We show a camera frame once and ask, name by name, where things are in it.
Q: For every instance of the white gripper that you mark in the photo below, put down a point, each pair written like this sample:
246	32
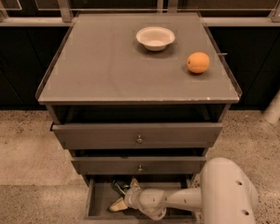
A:
134	197

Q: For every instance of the crushed green can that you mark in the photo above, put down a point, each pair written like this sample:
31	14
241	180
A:
120	187

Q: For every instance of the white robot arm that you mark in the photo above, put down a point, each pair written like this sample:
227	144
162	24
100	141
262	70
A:
225	196

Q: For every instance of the middle drawer brass knob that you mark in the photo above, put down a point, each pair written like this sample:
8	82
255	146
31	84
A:
140	168

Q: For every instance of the drawer brass knob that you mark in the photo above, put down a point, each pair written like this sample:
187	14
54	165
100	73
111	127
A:
140	168
139	139

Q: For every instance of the bottom grey drawer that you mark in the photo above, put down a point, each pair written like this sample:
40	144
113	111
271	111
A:
102	194

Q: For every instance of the grey drawer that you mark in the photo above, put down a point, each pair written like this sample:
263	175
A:
128	165
102	194
123	135

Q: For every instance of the middle grey drawer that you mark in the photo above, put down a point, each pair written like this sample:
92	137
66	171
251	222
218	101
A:
128	165

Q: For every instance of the top drawer brass knob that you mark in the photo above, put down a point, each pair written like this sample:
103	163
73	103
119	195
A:
139	139

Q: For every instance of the top grey drawer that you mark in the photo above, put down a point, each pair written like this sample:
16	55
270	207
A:
123	135

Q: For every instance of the grey drawer cabinet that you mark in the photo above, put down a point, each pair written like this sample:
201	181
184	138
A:
102	74

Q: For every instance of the orange fruit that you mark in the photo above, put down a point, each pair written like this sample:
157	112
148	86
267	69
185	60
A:
198	62

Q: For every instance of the white paper bowl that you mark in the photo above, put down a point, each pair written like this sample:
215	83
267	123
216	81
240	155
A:
155	38

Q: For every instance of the metal railing frame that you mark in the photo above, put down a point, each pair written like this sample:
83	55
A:
213	12

